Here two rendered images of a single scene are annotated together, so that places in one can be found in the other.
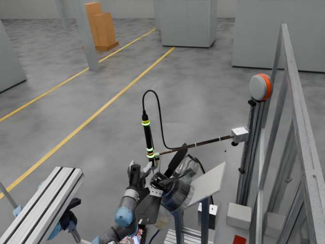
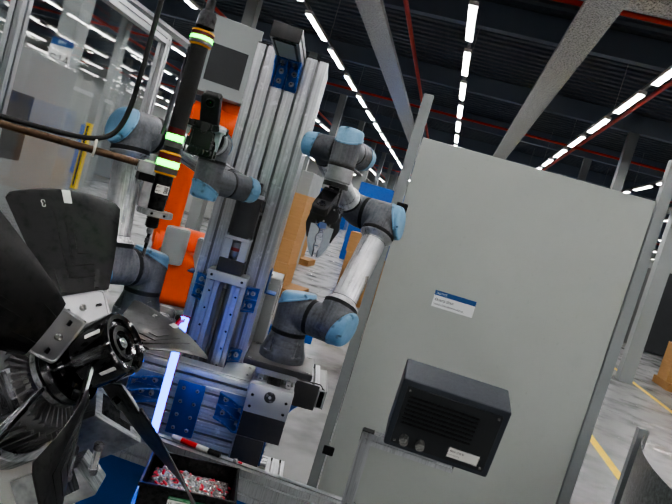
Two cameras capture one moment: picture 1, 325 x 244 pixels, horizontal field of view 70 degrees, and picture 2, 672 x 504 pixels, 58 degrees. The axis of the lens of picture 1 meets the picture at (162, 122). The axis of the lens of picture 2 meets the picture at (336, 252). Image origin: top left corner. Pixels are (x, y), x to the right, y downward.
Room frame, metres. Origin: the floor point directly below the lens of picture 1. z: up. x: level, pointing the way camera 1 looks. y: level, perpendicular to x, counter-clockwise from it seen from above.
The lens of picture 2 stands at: (2.33, 0.09, 1.57)
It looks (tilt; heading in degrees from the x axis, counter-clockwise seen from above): 4 degrees down; 163
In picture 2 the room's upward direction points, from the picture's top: 16 degrees clockwise
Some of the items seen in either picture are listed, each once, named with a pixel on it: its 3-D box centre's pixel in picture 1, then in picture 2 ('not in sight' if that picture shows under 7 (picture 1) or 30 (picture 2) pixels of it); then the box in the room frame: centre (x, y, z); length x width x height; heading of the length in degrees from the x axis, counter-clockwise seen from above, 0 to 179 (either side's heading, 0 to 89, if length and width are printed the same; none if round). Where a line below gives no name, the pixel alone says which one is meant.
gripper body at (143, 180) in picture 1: (135, 184); (205, 139); (0.80, 0.17, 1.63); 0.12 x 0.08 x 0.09; 166
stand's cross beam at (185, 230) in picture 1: (191, 232); not in sight; (1.13, -0.16, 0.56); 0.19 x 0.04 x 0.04; 66
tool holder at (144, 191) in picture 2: (153, 160); (155, 189); (1.10, 0.09, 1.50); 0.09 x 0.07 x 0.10; 101
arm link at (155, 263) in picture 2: not in sight; (146, 267); (0.32, 0.12, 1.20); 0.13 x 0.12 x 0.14; 126
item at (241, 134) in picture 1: (240, 134); not in sight; (1.22, -0.52, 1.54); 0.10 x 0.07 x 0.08; 101
